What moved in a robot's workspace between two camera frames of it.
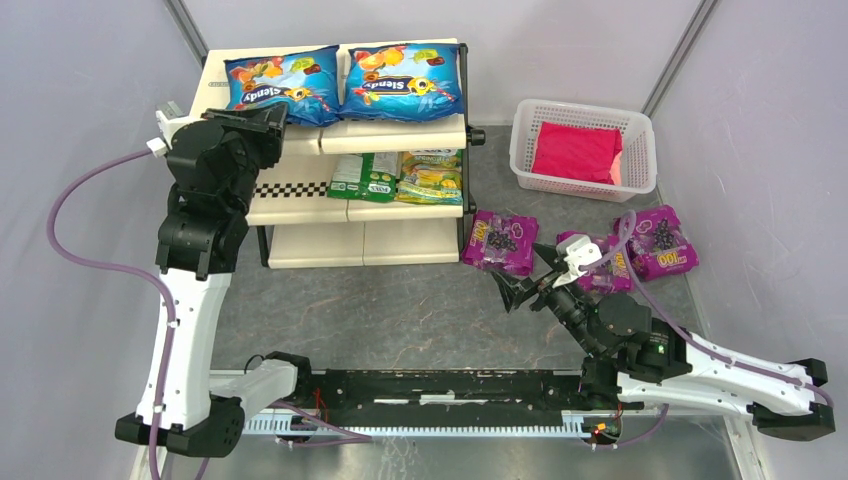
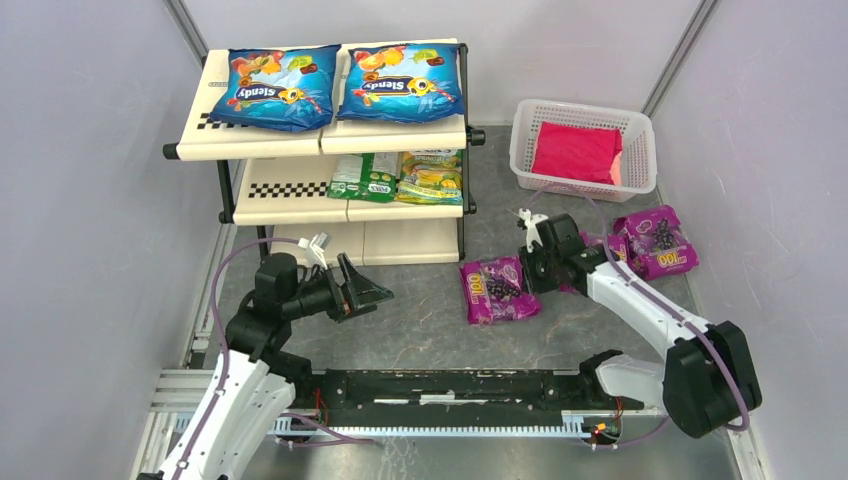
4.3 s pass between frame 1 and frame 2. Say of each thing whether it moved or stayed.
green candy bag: stayed
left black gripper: moved
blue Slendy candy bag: stayed
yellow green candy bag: stayed
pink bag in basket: stayed
